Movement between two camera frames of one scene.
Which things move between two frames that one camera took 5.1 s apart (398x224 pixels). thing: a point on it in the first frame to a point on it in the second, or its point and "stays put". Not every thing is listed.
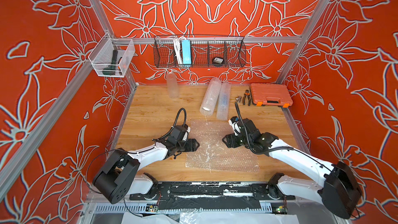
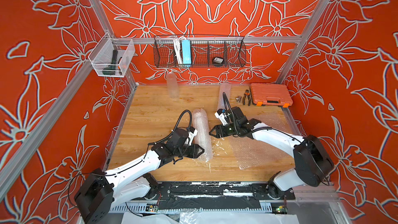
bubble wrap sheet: [213, 154] to [252, 153]
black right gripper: [231, 136] to [217, 128]
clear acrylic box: [112, 56] stays put
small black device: [218, 60] stays put
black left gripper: [192, 145] stays put
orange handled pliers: [247, 93] stays put
